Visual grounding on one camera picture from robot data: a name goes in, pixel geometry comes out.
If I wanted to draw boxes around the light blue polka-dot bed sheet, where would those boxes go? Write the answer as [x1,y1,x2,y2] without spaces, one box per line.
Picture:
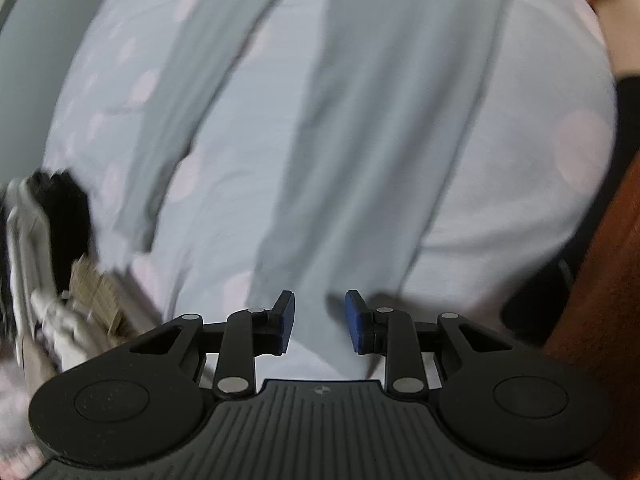
[42,0,619,387]

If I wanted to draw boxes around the black blurred object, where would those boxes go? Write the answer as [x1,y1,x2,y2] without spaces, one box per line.
[616,74,640,157]

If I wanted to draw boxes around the white and black clutter pile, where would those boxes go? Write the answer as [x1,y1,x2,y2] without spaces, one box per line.
[0,175,101,376]

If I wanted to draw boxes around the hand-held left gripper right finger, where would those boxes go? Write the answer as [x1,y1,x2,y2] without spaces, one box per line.
[344,290,516,401]

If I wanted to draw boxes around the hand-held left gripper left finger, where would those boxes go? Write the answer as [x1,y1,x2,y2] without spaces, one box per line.
[127,290,297,401]

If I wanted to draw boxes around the pale pink fluffy cloth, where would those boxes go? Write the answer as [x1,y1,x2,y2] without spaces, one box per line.
[0,345,48,480]

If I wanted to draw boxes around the grey-green pants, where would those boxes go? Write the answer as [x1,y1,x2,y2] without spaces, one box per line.
[112,0,516,382]

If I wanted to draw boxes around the pale blurred object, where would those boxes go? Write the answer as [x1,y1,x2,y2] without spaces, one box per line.
[595,0,640,78]

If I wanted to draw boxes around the dark cloth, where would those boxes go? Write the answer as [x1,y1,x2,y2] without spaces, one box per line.
[27,169,98,293]

